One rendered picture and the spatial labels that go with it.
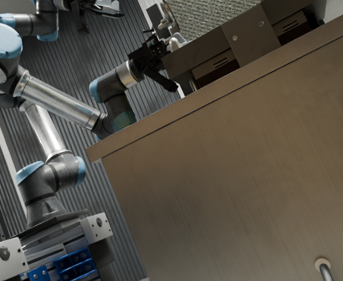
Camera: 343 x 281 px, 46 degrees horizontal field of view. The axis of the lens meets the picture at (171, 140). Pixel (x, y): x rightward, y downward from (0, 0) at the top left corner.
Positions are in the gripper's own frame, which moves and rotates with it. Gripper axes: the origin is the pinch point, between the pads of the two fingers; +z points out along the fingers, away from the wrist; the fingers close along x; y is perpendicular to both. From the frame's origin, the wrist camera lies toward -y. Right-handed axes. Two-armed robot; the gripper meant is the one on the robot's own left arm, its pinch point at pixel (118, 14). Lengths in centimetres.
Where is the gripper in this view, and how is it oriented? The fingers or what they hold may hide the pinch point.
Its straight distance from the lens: 142.6
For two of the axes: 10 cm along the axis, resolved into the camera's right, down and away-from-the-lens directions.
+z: 9.1, 2.6, -3.1
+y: 2.5, -9.7, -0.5
